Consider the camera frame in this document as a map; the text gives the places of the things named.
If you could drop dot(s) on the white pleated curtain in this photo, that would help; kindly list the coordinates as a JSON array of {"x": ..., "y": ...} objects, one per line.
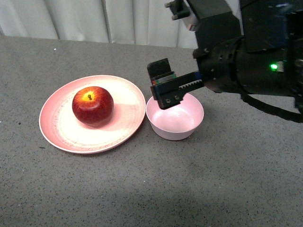
[{"x": 140, "y": 22}]

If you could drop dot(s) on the light pink bowl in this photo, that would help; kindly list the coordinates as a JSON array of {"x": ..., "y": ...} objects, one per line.
[{"x": 178, "y": 122}]

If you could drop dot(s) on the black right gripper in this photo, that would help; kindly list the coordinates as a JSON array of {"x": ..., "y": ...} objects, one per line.
[{"x": 217, "y": 72}]

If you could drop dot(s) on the pink round plate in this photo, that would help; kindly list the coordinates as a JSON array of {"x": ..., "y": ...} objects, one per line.
[{"x": 60, "y": 127}]

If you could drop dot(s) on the camera mount on gripper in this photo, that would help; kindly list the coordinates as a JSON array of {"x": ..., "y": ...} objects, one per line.
[{"x": 213, "y": 21}]

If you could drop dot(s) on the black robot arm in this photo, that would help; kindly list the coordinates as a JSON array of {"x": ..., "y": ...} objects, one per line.
[{"x": 260, "y": 52}]

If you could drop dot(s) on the red apple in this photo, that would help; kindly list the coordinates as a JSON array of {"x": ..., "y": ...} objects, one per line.
[{"x": 93, "y": 106}]

